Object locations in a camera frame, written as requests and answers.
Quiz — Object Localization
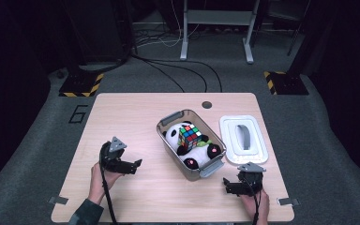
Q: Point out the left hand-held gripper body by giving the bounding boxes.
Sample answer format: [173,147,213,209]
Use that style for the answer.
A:
[99,136,128,173]

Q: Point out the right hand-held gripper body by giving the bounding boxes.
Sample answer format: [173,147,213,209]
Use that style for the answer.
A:
[237,161,267,197]

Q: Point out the white lid with grey handle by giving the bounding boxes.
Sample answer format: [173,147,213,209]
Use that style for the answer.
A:
[218,114,269,165]

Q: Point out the panda plush toy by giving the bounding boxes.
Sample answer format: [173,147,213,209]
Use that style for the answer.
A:
[163,121,223,171]

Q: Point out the translucent grey storage box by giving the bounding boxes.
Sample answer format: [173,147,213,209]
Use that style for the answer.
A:
[156,109,227,182]

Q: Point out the colourful puzzle cube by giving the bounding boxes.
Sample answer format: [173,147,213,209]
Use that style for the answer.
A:
[177,124,203,151]

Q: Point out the person's right hand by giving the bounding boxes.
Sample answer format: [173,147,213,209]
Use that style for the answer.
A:
[238,188,270,225]

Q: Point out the person's left hand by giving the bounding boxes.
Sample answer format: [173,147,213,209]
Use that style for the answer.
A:
[88,162,123,205]

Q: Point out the grey tape piece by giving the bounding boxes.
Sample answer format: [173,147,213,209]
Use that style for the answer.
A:
[277,197,301,206]
[48,196,69,205]

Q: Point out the black yellow striped base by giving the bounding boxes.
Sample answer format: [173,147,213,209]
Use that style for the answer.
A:
[263,70,309,96]
[58,73,105,98]

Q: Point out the black stand leg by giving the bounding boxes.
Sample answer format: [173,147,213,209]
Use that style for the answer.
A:
[287,0,310,57]

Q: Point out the right hand-held gripper cable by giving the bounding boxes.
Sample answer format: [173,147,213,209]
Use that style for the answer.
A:
[251,184,263,225]

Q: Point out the hand-held gripper cable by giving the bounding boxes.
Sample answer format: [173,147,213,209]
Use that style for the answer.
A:
[251,184,263,225]
[99,146,118,225]

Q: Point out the left hand-held gripper cable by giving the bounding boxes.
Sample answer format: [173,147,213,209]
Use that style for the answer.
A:
[99,146,118,225]

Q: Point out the black floor cable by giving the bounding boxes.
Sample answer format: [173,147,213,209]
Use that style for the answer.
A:
[143,59,186,94]
[143,59,208,94]
[130,54,223,94]

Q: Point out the white floor cables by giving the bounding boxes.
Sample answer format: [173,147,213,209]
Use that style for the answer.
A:
[135,0,201,49]

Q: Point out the grey metal stand frame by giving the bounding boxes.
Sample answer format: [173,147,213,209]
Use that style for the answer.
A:
[180,0,262,65]

